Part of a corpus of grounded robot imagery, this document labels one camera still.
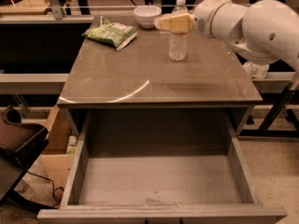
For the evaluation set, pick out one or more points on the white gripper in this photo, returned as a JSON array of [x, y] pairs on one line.
[[204, 19]]

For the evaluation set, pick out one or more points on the clear plastic water bottle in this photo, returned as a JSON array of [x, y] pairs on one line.
[[178, 40]]

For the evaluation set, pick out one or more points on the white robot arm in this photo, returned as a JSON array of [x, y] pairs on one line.
[[262, 33]]

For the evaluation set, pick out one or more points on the grey drawer cabinet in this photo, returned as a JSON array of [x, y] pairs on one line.
[[142, 75]]

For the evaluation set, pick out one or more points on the clear pump bottle left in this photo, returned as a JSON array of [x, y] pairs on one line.
[[250, 68]]

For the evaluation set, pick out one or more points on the clear pump bottle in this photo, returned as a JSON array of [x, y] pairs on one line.
[[262, 71], [250, 68]]

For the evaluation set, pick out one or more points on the clear pump bottle right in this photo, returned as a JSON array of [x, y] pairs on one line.
[[262, 71]]

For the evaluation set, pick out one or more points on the open grey top drawer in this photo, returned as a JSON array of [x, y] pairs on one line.
[[160, 166]]

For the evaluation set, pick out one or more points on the white ceramic bowl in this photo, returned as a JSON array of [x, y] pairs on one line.
[[145, 15]]

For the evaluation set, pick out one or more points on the green snack bag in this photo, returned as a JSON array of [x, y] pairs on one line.
[[111, 33]]

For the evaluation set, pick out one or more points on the black metal stand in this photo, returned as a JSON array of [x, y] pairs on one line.
[[283, 100]]

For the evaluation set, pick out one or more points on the cardboard box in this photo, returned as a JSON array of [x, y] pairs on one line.
[[57, 162]]

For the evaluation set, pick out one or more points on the dark brown chair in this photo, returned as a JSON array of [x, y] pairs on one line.
[[20, 145]]

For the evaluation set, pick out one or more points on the metal railing frame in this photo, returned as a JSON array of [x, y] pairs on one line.
[[56, 3]]

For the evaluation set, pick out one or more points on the grey shelf rail left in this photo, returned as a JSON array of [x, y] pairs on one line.
[[32, 83]]

